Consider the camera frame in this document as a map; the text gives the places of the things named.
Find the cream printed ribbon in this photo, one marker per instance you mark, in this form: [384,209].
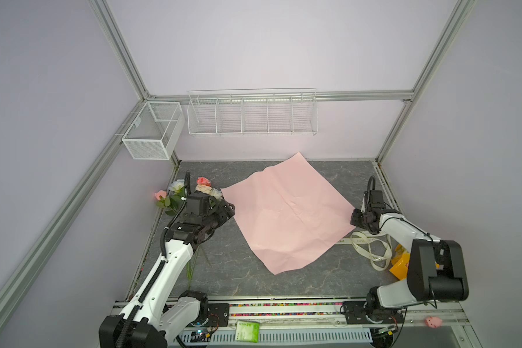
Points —
[375,248]

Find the aluminium enclosure frame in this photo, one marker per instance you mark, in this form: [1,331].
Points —
[63,92]

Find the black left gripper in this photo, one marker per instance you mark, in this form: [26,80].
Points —
[222,214]

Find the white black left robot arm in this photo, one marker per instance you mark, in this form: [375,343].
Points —
[146,321]

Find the white vented cable duct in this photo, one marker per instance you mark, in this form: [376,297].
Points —
[281,337]

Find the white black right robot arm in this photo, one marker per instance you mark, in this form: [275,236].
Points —
[435,268]

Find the red pink fake rose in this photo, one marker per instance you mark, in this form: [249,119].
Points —
[202,181]

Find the green small packet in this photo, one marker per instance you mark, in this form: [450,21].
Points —
[247,331]

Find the white mesh box basket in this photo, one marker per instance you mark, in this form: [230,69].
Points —
[155,130]

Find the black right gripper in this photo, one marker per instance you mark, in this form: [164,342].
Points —
[354,220]

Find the pink purple wrapping paper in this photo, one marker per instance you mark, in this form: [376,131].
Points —
[289,214]

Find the small pink pig toy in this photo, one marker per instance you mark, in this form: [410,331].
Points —
[433,322]

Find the white wire shelf basket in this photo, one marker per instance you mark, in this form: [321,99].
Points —
[249,112]

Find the yellow snack bag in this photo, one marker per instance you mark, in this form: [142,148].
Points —
[400,262]

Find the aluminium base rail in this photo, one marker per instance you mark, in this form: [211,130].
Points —
[320,312]

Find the cream fake rose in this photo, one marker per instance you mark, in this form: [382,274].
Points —
[206,189]

